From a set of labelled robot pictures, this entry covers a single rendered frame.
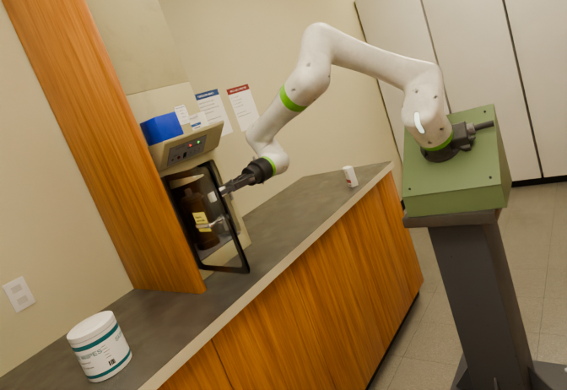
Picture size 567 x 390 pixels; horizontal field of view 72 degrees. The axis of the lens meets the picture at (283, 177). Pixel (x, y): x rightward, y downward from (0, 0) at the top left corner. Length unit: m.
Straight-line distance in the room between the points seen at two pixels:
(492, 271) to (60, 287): 1.66
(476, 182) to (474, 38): 2.67
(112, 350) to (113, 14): 1.15
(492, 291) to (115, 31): 1.68
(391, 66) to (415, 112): 0.19
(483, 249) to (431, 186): 0.29
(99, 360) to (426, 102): 1.25
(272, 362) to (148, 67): 1.20
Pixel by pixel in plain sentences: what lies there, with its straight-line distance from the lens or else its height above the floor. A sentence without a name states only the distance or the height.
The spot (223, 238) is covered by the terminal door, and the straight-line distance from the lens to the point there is 1.39.
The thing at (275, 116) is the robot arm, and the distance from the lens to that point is 1.42.
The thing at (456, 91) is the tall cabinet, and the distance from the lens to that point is 4.10.
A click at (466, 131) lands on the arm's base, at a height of 1.20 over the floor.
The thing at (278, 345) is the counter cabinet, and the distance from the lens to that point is 1.59.
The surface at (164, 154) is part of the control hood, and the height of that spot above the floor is 1.47.
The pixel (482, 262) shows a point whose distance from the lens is 1.62.
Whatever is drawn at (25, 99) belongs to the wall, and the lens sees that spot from 1.90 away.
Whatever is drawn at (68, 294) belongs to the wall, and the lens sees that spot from 1.87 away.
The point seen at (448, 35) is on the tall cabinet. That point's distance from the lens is 4.06.
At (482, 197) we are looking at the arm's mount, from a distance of 1.46.
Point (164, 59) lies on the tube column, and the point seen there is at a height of 1.81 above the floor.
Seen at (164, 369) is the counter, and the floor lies 0.93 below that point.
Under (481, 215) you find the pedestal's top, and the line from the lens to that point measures 1.46.
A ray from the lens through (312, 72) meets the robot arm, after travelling 1.24.
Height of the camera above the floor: 1.51
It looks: 11 degrees down
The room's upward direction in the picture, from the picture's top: 20 degrees counter-clockwise
